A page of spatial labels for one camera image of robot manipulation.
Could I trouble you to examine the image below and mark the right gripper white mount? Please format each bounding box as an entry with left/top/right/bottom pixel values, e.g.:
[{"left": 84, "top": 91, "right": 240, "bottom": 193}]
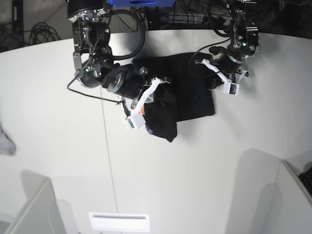
[{"left": 102, "top": 64, "right": 175, "bottom": 117}]

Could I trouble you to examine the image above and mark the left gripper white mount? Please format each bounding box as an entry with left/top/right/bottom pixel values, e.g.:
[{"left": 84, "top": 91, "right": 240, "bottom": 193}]
[{"left": 195, "top": 53, "right": 250, "bottom": 90}]

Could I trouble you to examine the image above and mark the black T-shirt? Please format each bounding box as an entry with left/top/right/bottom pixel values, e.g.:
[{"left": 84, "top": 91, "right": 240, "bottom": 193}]
[{"left": 132, "top": 53, "right": 215, "bottom": 142}]

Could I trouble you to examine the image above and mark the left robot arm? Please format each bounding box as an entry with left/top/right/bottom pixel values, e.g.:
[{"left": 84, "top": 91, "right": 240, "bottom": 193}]
[{"left": 189, "top": 0, "right": 261, "bottom": 95}]

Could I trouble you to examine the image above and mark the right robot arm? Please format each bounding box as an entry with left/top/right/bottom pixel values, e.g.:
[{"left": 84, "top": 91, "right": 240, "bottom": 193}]
[{"left": 67, "top": 0, "right": 176, "bottom": 116}]

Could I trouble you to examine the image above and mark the blue box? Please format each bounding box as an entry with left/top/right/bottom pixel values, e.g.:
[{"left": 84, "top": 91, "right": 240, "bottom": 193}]
[{"left": 108, "top": 0, "right": 175, "bottom": 7}]

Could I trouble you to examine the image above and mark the black keyboard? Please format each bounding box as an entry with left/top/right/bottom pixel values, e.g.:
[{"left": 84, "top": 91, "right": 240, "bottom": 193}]
[{"left": 299, "top": 168, "right": 312, "bottom": 195}]

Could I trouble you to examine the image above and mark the white partition panel right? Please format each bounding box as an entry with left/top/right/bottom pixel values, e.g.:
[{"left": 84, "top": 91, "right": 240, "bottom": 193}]
[{"left": 274, "top": 160, "right": 312, "bottom": 234}]

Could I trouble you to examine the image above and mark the white partition panel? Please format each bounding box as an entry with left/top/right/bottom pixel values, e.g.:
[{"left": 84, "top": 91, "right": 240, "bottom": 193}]
[
  {"left": 274, "top": 160, "right": 312, "bottom": 234},
  {"left": 0, "top": 178, "right": 67, "bottom": 234}
]

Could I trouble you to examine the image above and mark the grey cloth at table edge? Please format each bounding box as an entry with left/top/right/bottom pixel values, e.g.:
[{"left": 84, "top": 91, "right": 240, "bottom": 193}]
[{"left": 0, "top": 126, "right": 16, "bottom": 156}]

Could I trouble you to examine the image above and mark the black flat device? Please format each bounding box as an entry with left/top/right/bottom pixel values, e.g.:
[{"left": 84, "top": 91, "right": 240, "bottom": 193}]
[{"left": 12, "top": 0, "right": 24, "bottom": 46}]

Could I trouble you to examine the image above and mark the white partition panel left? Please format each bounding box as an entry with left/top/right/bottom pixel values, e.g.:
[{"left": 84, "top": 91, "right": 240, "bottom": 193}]
[{"left": 0, "top": 178, "right": 67, "bottom": 234}]

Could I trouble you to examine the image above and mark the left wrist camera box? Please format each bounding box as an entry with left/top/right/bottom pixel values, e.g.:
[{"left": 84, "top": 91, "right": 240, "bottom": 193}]
[{"left": 223, "top": 82, "right": 240, "bottom": 96}]

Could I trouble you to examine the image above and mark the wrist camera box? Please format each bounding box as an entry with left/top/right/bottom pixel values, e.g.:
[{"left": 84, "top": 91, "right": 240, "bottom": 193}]
[
  {"left": 223, "top": 82, "right": 240, "bottom": 96},
  {"left": 122, "top": 113, "right": 146, "bottom": 129}
]

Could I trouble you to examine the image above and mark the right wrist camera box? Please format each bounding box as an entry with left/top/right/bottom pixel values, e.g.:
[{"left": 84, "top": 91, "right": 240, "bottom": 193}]
[{"left": 122, "top": 113, "right": 146, "bottom": 129}]

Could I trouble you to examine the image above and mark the black coiled cable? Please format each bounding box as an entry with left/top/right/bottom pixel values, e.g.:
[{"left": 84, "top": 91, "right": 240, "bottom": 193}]
[{"left": 28, "top": 21, "right": 61, "bottom": 45}]

